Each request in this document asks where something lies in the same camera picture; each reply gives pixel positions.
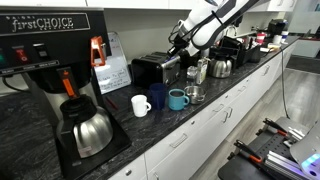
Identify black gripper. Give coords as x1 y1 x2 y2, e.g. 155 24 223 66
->
167 32 189 57

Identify black steel toaster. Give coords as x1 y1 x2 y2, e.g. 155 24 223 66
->
131 52 181 88

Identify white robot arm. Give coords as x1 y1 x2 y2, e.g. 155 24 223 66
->
167 0 259 57

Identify tea box carton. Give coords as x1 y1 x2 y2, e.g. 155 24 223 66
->
196 58 208 84

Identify clear glass shaker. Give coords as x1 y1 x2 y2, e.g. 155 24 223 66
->
187 66 197 86

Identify white upper cabinets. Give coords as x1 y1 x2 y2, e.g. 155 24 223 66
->
0 0 298 12

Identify steel thermal carafe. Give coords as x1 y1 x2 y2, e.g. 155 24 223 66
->
208 54 232 78

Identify black dish rack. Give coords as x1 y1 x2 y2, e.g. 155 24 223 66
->
219 36 261 68

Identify dark blue plastic cup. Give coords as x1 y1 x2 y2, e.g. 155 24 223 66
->
149 83 167 110

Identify small steel bowl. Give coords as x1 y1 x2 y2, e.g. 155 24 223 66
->
184 86 206 105

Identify teal ceramic mug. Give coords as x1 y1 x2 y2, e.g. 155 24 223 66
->
168 89 190 111

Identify small whiteboard sign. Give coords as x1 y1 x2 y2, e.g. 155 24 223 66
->
95 32 131 94

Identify white ceramic mug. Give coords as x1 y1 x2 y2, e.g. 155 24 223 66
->
131 95 152 117

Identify black coffee machine far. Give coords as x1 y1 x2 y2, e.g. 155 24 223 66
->
267 19 288 41

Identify white lower cabinet run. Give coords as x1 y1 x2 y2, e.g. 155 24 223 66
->
107 43 295 180

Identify black commercial coffee brewer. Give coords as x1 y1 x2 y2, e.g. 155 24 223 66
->
0 6 131 180

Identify steel carafe under brewer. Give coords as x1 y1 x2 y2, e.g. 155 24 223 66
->
56 95 113 161

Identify black robot cart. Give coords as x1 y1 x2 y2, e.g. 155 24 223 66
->
218 117 320 180

